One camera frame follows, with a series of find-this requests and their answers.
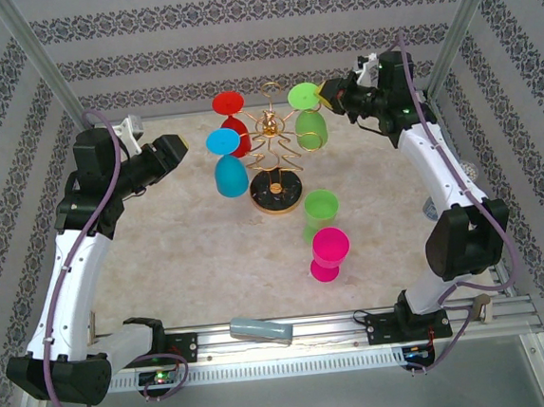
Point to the blue plastic wine glass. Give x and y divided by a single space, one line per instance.
223 141

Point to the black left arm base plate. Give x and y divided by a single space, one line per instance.
185 349

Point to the green plastic wine glass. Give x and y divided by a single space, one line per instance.
320 206
305 97

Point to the small playing card box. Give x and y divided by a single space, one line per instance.
93 328

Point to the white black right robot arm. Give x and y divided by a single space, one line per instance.
440 169

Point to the grey-blue cylindrical case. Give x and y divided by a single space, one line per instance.
259 330

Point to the aluminium right frame post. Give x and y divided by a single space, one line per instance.
463 25

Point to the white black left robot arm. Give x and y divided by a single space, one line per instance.
74 287

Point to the aluminium mounting rail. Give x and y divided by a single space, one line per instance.
326 334

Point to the grey metal sheet panel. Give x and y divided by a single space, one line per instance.
290 406

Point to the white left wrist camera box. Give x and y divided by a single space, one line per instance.
129 130

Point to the aluminium frame post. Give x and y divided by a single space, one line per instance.
463 25
40 62

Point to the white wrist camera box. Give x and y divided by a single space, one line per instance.
129 130
365 69

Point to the red plastic wine glass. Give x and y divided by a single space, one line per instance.
228 105

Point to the aluminium left frame post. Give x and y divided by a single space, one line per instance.
40 62

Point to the right circuit board with LED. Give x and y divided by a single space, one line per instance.
416 354

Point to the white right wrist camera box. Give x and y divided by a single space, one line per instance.
365 69

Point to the pink plastic wine glass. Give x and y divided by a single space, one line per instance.
330 246

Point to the circuit board with led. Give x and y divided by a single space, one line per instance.
416 354
159 378

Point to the clear jar of white sticks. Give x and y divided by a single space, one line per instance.
430 209

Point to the left circuit board with LED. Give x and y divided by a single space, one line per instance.
159 378

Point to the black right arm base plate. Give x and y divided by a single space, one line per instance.
383 329

